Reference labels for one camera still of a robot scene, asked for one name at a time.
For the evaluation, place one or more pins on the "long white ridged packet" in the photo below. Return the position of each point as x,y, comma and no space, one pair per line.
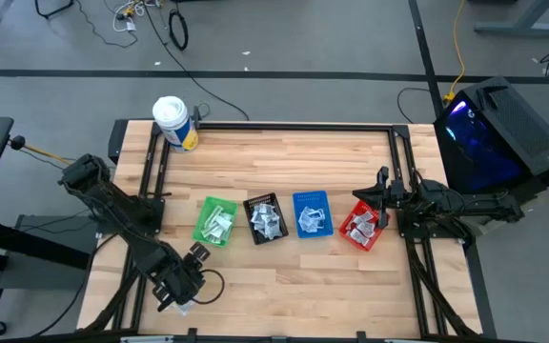
225,223

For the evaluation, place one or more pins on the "grey desk leg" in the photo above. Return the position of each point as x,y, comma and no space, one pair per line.
517,26

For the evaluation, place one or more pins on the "black computer tower blue glow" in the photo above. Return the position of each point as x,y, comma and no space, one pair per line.
527,124

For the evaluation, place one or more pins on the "black aluminium table frame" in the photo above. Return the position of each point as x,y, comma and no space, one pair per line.
327,127

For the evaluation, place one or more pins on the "dark grey foil packet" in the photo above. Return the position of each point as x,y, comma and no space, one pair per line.
185,309
269,232

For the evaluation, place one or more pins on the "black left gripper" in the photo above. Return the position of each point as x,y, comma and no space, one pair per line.
179,281

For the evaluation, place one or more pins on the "white packet blue print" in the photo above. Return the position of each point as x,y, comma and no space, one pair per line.
317,216

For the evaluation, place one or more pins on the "small black camera post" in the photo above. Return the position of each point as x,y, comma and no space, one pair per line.
197,116

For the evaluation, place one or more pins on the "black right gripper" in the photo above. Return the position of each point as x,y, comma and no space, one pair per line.
397,195

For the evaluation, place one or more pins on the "black plastic basket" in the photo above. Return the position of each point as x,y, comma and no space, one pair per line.
284,228

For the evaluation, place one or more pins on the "white wipes canister blue label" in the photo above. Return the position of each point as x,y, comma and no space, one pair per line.
172,116

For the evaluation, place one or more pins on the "blue plastic basket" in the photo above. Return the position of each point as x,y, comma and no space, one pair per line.
298,200

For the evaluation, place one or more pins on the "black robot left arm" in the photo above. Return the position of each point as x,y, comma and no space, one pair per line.
112,205

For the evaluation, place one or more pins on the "green plastic basket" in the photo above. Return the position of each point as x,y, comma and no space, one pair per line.
199,233

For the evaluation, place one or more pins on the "red plastic basket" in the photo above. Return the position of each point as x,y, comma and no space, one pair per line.
372,244

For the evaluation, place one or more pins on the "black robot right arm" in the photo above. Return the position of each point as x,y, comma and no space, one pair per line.
484,205

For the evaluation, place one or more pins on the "long striped packet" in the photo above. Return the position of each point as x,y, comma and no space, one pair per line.
214,215
210,230

